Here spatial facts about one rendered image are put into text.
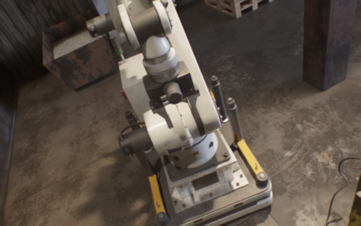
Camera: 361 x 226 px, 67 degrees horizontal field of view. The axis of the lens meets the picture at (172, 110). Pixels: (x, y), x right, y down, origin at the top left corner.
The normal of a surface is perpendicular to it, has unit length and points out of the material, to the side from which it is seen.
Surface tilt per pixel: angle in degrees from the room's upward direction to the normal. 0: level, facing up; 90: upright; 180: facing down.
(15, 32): 90
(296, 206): 0
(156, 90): 90
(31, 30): 90
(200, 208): 0
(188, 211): 0
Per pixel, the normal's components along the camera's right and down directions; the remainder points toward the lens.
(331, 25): 0.38, 0.52
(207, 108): -0.02, -0.04
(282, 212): -0.29, -0.72
